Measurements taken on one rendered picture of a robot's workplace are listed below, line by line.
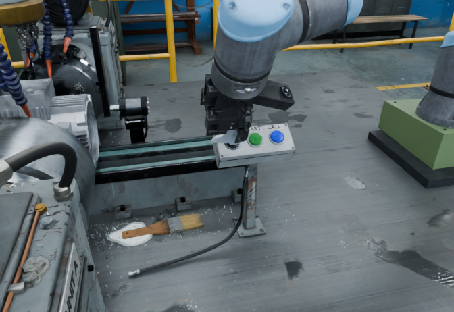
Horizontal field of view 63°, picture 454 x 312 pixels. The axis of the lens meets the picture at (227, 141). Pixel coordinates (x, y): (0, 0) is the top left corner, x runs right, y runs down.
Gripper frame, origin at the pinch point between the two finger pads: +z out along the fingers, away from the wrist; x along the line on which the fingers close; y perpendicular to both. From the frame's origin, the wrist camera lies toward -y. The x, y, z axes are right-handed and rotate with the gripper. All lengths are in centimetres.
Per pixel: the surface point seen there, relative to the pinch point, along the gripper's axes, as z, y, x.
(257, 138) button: 1.3, -5.2, 0.1
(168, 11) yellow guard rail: 147, -7, -201
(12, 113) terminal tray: 8, 47, -17
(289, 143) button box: 2.1, -12.4, 1.7
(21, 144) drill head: -10.9, 37.3, 2.8
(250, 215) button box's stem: 20.8, -4.8, 11.0
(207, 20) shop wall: 348, -86, -398
